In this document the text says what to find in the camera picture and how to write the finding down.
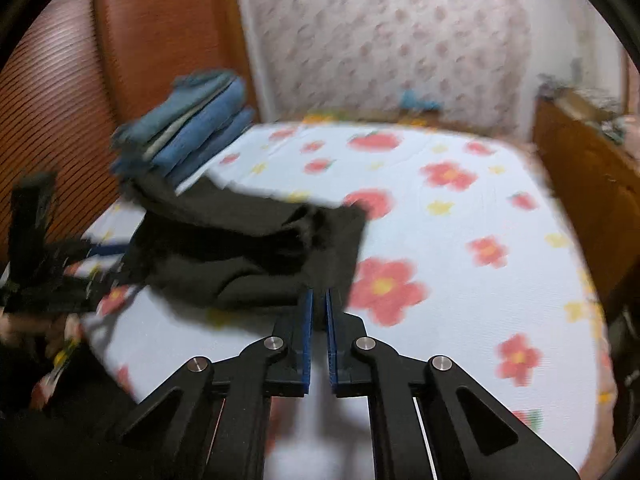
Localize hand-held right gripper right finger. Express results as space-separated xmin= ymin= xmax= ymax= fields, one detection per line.
xmin=325 ymin=287 xmax=581 ymax=480

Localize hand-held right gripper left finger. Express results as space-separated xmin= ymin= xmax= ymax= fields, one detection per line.
xmin=107 ymin=287 xmax=316 ymax=480

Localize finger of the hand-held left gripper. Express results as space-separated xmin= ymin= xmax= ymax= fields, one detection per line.
xmin=47 ymin=237 xmax=136 ymax=263
xmin=62 ymin=265 xmax=148 ymax=311

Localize black pants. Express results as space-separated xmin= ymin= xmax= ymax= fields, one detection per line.
xmin=120 ymin=170 xmax=371 ymax=311

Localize folded beige pants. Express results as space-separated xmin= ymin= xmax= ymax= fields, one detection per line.
xmin=142 ymin=107 xmax=203 ymax=161

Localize person's left hand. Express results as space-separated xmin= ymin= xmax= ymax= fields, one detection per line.
xmin=0 ymin=310 xmax=51 ymax=348

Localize wooden louvered wardrobe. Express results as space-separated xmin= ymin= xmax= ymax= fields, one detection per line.
xmin=0 ymin=0 xmax=261 ymax=261

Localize folded teal blue jeans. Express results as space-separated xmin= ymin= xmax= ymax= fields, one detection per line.
xmin=111 ymin=69 xmax=246 ymax=158

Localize white strawberry print mat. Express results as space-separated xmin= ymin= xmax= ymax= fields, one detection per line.
xmin=80 ymin=120 xmax=608 ymax=480

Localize blue plastic bag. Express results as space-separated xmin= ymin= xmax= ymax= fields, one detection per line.
xmin=400 ymin=90 xmax=443 ymax=113

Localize wooden sideboard cabinet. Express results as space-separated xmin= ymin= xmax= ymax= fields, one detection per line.
xmin=530 ymin=95 xmax=640 ymax=311

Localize circle patterned sheer curtain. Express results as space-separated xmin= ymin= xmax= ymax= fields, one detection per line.
xmin=235 ymin=0 xmax=546 ymax=131

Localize cardboard box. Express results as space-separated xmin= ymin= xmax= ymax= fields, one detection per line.
xmin=540 ymin=77 xmax=621 ymax=123

